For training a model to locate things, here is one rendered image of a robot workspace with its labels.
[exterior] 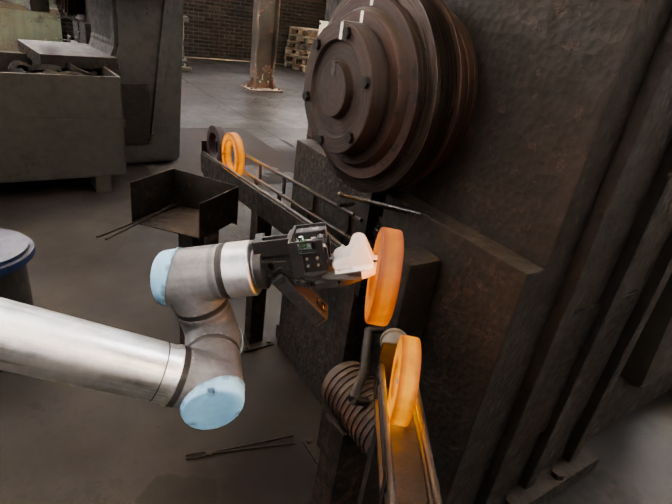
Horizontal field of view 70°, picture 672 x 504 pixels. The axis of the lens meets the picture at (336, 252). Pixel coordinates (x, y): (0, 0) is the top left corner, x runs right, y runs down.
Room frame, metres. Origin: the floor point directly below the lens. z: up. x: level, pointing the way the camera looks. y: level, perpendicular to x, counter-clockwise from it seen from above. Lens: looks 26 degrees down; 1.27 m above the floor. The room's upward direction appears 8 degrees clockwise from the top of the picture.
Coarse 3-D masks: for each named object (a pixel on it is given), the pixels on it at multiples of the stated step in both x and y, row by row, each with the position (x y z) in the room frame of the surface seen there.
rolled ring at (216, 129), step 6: (210, 126) 2.09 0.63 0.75; (216, 126) 2.05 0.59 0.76; (210, 132) 2.09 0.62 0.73; (216, 132) 2.03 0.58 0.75; (222, 132) 2.03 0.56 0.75; (210, 138) 2.11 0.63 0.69; (222, 138) 2.01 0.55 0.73; (210, 144) 2.11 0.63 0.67; (210, 150) 2.10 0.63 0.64; (216, 156) 2.09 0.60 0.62; (222, 162) 2.00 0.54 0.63
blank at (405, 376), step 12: (408, 336) 0.70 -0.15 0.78; (396, 348) 0.74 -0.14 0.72; (408, 348) 0.66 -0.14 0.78; (420, 348) 0.66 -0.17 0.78; (396, 360) 0.70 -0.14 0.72; (408, 360) 0.64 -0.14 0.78; (420, 360) 0.64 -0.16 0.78; (396, 372) 0.70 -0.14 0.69; (408, 372) 0.62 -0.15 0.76; (396, 384) 0.63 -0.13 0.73; (408, 384) 0.61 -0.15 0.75; (396, 396) 0.60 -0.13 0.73; (408, 396) 0.60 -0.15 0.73; (396, 408) 0.59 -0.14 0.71; (408, 408) 0.59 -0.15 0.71; (396, 420) 0.60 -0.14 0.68; (408, 420) 0.59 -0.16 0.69
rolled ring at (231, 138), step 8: (224, 136) 1.96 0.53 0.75; (232, 136) 1.89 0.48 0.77; (224, 144) 1.96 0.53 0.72; (232, 144) 1.88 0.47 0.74; (240, 144) 1.87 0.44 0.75; (224, 152) 1.96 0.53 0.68; (240, 152) 1.85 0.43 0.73; (224, 160) 1.95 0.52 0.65; (240, 160) 1.84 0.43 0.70; (232, 168) 1.93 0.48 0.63; (240, 168) 1.85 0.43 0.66
